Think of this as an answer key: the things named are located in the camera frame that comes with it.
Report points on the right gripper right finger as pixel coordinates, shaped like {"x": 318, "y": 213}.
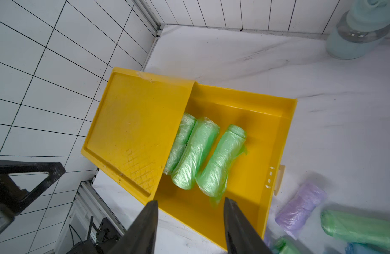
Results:
{"x": 241, "y": 237}

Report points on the mint green jar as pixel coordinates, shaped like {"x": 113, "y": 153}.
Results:
{"x": 359, "y": 30}

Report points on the green bag roll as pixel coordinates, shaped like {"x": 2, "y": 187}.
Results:
{"x": 199, "y": 145}
{"x": 212, "y": 181}
{"x": 353, "y": 228}
{"x": 182, "y": 137}
{"x": 284, "y": 246}

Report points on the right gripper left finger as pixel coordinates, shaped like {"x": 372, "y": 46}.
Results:
{"x": 141, "y": 236}

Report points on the yellow drawer cabinet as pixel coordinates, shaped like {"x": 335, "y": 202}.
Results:
{"x": 134, "y": 128}

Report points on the purple bag roll upper middle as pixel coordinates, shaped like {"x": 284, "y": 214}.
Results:
{"x": 267, "y": 238}

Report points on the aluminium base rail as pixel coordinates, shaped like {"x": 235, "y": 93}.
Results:
{"x": 90, "y": 225}

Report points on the blue bag roll top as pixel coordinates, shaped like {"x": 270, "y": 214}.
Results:
{"x": 359, "y": 248}

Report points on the purple bag roll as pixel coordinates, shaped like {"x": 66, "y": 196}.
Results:
{"x": 294, "y": 215}
{"x": 267, "y": 238}

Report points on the green bag roll top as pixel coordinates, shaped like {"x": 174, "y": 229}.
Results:
{"x": 353, "y": 228}

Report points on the purple bag roll top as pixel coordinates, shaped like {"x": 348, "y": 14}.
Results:
{"x": 294, "y": 215}

